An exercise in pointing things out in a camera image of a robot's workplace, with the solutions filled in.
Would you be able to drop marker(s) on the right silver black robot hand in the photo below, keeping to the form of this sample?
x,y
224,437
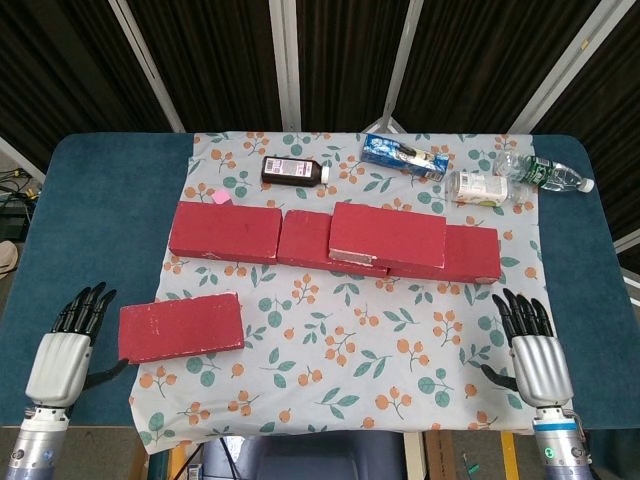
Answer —
x,y
542,365

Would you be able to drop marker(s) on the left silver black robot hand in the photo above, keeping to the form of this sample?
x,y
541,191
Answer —
x,y
57,365

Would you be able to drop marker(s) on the red block with worn end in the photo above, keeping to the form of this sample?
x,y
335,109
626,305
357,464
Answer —
x,y
387,232

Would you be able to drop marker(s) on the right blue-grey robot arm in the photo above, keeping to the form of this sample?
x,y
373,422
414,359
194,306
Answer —
x,y
560,445

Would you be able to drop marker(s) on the beige hat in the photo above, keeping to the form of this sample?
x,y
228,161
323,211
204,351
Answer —
x,y
6,257

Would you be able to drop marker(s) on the red block with chipped corner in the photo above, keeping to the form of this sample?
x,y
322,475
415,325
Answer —
x,y
472,252

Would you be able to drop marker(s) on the teal table cover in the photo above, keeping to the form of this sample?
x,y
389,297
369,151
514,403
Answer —
x,y
100,200

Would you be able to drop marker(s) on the clear bottle with white label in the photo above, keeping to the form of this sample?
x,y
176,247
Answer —
x,y
475,187

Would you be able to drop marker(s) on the clear bottle with green label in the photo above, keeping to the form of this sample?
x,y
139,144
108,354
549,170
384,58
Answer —
x,y
540,170

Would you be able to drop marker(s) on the floral fruit print tablecloth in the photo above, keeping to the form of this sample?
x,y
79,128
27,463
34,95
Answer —
x,y
320,350

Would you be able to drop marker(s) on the small pink cube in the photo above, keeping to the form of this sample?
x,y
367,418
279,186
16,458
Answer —
x,y
220,196

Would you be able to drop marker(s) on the blue-grey robot torso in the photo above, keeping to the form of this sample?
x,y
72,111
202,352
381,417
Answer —
x,y
310,457

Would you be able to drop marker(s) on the blue toothpaste box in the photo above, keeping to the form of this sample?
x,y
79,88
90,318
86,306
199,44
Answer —
x,y
390,152

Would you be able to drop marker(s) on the brown medicine bottle white cap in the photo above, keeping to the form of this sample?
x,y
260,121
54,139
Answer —
x,y
292,171

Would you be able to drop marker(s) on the dark pleated backdrop curtain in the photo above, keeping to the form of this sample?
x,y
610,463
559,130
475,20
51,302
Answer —
x,y
225,60

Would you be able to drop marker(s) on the white metal frame post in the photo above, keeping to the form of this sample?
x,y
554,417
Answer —
x,y
558,65
286,65
401,60
149,65

